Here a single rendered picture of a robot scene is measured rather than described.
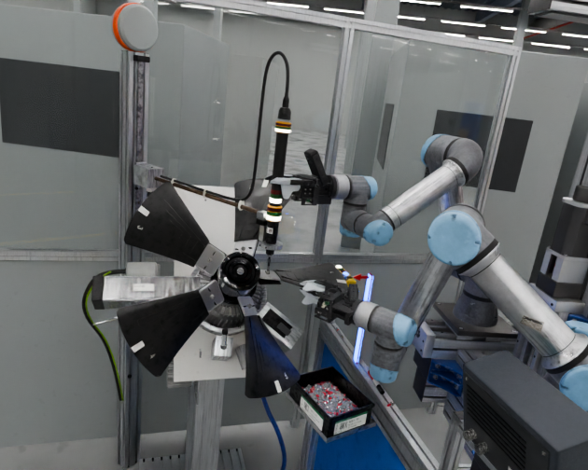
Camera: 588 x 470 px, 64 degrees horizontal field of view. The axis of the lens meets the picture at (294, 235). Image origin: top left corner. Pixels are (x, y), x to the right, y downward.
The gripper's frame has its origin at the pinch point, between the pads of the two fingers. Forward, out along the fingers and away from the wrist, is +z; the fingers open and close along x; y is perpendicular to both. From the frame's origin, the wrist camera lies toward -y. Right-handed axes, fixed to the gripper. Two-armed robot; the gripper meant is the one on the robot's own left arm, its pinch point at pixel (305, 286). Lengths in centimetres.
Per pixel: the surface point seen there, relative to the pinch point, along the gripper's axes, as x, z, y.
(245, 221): -14.1, 25.3, -0.6
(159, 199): -23, 40, 21
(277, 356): 17.7, -0.7, 12.9
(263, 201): -20.1, 22.5, -6.2
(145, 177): -20, 71, 3
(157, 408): 99, 86, -5
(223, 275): -5.5, 15.2, 18.9
